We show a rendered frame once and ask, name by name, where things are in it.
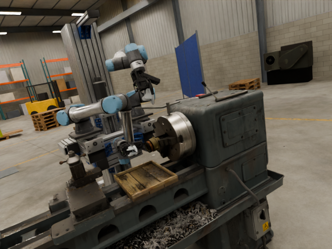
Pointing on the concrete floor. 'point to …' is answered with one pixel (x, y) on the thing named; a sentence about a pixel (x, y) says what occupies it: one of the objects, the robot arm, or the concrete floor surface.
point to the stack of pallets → (51, 121)
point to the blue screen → (190, 67)
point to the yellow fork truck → (57, 103)
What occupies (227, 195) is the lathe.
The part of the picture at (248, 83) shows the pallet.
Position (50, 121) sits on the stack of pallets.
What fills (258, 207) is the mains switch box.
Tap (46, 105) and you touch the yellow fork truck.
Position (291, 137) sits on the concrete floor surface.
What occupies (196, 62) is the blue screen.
